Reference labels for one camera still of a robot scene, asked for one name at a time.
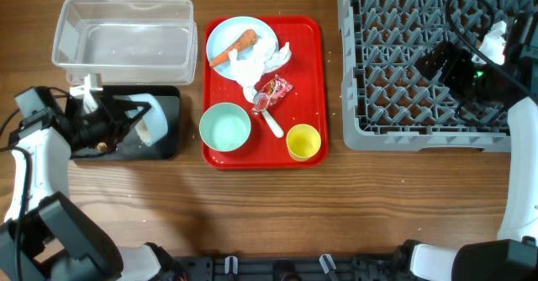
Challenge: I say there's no light blue plate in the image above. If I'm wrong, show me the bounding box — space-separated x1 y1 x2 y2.
206 16 279 61

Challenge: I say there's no black plastic tray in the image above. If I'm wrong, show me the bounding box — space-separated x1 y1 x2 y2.
71 85 181 161

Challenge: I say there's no light blue bowl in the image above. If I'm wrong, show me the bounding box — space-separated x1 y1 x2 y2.
127 93 168 146

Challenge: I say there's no orange carrot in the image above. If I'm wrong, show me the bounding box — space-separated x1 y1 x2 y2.
209 29 258 67

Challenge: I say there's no brown mushroom piece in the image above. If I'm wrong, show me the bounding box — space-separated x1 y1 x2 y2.
96 142 108 153

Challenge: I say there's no clear plastic bin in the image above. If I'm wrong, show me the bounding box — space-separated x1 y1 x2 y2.
51 0 198 86

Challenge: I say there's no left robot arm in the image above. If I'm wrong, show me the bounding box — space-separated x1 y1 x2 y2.
1 86 189 280

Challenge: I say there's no white plastic spoon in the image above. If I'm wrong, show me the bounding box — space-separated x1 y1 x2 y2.
253 93 284 138

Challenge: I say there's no red serving tray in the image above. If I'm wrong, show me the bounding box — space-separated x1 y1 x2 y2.
202 16 329 170

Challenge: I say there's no grey dishwasher rack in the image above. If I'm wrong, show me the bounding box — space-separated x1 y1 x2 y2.
337 0 537 152

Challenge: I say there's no white rice pile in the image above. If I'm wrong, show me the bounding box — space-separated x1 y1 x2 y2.
135 119 152 146

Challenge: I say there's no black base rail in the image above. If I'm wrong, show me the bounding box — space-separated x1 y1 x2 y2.
177 254 415 281

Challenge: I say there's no red strawberry snack wrapper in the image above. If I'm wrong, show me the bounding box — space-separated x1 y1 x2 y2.
252 75 293 114

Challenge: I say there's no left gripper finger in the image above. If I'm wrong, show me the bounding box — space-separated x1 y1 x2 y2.
111 114 144 146
101 96 151 117

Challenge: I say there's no yellow plastic cup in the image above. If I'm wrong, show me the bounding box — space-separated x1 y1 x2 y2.
286 124 321 162

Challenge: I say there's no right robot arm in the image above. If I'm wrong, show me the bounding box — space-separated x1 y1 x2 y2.
394 13 537 280

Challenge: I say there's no white tissue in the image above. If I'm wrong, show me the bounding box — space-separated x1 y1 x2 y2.
228 38 292 103

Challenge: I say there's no mint green bowl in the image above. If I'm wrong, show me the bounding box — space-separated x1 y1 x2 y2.
198 103 251 152

